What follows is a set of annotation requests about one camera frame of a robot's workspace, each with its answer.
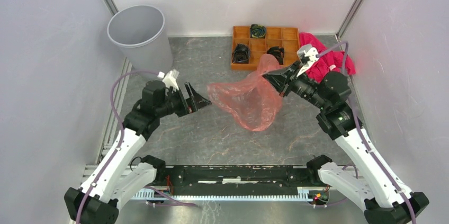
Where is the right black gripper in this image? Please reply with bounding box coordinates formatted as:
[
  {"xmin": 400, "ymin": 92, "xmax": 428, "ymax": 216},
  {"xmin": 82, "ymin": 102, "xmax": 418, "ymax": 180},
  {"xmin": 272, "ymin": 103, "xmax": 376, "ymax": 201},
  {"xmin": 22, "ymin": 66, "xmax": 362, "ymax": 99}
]
[{"xmin": 263, "ymin": 59, "xmax": 329, "ymax": 111}]

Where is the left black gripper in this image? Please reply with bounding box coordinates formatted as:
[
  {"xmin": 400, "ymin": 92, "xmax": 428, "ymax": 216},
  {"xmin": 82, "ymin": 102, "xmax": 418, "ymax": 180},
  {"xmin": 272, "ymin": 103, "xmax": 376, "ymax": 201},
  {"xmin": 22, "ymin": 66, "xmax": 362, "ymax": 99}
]
[{"xmin": 156, "ymin": 82, "xmax": 212, "ymax": 118}]

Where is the red translucent trash bag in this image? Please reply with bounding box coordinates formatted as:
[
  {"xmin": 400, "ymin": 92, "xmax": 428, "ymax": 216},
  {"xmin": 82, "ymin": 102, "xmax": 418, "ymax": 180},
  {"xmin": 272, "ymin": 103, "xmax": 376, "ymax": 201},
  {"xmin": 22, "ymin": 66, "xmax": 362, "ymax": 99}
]
[{"xmin": 206, "ymin": 54, "xmax": 282, "ymax": 131}]

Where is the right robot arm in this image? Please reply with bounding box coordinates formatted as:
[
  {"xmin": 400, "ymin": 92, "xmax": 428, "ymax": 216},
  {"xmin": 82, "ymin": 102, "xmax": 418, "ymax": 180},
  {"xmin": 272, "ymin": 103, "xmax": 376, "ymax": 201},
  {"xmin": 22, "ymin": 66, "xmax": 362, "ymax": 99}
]
[{"xmin": 263, "ymin": 62, "xmax": 429, "ymax": 223}]

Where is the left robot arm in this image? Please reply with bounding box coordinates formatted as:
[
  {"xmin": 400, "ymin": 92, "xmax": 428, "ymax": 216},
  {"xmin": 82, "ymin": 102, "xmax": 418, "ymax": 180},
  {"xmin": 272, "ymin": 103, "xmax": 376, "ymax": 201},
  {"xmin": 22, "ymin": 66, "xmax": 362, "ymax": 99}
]
[{"xmin": 64, "ymin": 79, "xmax": 211, "ymax": 223}]

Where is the grey plastic trash bin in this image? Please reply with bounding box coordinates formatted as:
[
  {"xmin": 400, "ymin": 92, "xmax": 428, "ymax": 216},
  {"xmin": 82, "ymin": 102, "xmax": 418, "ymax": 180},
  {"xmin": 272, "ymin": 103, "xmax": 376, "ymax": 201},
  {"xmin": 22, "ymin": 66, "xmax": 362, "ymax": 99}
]
[{"xmin": 107, "ymin": 5, "xmax": 173, "ymax": 80}]

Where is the black rolled belt right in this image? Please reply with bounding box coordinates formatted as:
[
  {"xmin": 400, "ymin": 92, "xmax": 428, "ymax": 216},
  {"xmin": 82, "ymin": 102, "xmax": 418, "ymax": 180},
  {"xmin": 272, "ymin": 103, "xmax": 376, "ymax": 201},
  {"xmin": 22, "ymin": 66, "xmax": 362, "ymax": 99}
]
[{"xmin": 266, "ymin": 46, "xmax": 285, "ymax": 65}]

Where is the orange compartment tray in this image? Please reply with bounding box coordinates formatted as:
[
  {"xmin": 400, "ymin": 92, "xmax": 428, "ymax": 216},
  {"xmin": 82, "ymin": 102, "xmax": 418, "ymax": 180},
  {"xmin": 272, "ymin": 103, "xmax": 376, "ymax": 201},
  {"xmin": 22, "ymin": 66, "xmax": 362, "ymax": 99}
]
[{"xmin": 230, "ymin": 24, "xmax": 300, "ymax": 70}]

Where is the pink crumpled cloth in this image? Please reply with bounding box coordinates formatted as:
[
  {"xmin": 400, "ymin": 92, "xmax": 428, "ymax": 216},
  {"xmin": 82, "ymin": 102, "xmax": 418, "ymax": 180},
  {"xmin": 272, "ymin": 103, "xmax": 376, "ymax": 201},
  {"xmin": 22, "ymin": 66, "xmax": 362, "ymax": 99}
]
[{"xmin": 299, "ymin": 32, "xmax": 345, "ymax": 83}]

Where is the dark rolled belt top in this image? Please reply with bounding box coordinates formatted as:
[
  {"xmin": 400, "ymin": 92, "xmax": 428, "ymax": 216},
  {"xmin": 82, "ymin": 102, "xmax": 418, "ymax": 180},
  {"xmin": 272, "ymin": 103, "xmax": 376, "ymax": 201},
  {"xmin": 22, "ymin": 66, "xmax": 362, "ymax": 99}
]
[{"xmin": 250, "ymin": 24, "xmax": 266, "ymax": 39}]

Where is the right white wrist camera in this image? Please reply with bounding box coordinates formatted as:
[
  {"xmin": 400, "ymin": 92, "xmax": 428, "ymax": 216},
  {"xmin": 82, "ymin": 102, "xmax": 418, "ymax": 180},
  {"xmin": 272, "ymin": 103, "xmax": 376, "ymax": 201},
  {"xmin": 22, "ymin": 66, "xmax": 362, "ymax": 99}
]
[{"xmin": 297, "ymin": 44, "xmax": 319, "ymax": 76}]

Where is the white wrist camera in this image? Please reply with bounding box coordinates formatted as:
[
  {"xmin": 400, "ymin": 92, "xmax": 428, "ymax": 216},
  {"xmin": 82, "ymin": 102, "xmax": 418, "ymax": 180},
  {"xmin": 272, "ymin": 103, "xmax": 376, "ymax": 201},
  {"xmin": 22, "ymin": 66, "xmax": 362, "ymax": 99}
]
[
  {"xmin": 157, "ymin": 69, "xmax": 179, "ymax": 91},
  {"xmin": 297, "ymin": 44, "xmax": 319, "ymax": 76}
]

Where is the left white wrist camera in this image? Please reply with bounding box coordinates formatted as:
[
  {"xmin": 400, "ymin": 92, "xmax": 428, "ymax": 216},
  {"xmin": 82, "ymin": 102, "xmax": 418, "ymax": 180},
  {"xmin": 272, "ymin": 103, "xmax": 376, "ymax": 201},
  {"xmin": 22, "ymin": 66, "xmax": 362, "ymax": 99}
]
[{"xmin": 157, "ymin": 69, "xmax": 179, "ymax": 91}]

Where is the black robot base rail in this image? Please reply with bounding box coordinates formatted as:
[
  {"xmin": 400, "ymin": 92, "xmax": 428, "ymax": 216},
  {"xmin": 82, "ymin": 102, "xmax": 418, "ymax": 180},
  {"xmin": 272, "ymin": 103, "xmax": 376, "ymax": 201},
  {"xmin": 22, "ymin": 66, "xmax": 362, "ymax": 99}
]
[{"xmin": 147, "ymin": 155, "xmax": 332, "ymax": 199}]

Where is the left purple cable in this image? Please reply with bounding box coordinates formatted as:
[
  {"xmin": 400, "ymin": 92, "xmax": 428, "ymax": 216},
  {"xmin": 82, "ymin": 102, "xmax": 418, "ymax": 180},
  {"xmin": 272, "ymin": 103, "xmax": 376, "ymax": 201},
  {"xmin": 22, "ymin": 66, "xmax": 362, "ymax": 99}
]
[{"xmin": 75, "ymin": 69, "xmax": 164, "ymax": 224}]

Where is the white slotted cable duct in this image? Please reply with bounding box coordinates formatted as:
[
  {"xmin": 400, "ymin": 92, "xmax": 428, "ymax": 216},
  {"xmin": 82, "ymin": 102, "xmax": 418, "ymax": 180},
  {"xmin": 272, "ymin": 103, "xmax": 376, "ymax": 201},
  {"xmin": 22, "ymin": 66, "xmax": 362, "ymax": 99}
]
[{"xmin": 131, "ymin": 189, "xmax": 324, "ymax": 203}]

